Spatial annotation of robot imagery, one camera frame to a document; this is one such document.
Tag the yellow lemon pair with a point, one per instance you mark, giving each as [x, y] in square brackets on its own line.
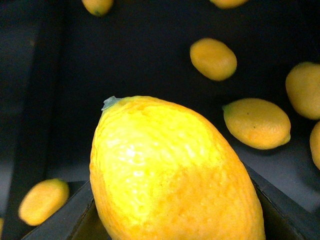
[161, 171]
[43, 200]

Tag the yellow lemon right side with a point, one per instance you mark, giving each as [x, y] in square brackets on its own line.
[257, 123]

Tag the orange lemon right middle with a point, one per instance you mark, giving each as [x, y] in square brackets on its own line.
[213, 59]

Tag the orange lemon right edge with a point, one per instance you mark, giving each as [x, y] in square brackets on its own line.
[303, 89]

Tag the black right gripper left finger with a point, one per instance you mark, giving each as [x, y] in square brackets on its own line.
[76, 220]

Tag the orange lemon top left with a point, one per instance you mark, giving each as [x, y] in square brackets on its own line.
[98, 8]

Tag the orange lemon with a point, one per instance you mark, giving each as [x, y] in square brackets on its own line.
[98, 8]
[213, 59]

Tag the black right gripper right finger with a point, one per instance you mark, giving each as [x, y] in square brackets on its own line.
[284, 219]

